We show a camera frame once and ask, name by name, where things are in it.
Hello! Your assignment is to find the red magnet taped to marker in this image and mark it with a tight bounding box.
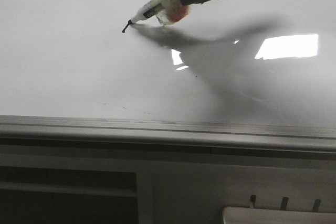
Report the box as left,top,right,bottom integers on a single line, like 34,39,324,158
155,5,191,25

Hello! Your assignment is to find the white whiteboard marker black tip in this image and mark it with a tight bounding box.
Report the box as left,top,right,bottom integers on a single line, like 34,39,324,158
129,0,182,24

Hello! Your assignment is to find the dark hook left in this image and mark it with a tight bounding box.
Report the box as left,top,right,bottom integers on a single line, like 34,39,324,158
249,195,256,208

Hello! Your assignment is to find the dark hook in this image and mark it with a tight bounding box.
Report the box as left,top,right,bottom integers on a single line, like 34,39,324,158
249,195,256,208
280,197,289,210
312,199,321,212

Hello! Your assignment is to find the dark hook middle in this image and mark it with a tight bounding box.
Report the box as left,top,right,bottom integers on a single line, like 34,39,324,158
280,197,289,210

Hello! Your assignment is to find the white tray at bottom right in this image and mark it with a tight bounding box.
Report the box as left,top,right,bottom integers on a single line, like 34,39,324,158
223,207,335,223

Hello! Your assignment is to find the dark hook right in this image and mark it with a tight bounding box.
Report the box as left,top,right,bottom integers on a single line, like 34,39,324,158
312,199,321,212

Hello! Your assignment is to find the white whiteboard with grey frame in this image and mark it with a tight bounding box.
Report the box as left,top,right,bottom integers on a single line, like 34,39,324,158
1,0,335,152

